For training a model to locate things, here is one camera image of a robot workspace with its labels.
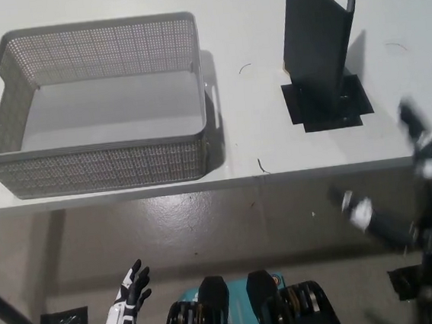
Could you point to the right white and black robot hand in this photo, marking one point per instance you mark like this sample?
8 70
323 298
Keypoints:
362 213

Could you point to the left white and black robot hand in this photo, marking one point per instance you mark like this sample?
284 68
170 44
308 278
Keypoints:
123 309

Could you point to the black box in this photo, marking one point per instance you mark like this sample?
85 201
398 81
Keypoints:
314 45

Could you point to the black tape patch on table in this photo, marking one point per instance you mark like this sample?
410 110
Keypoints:
357 98

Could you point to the grey perforated plastic basket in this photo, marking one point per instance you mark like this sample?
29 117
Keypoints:
97 165

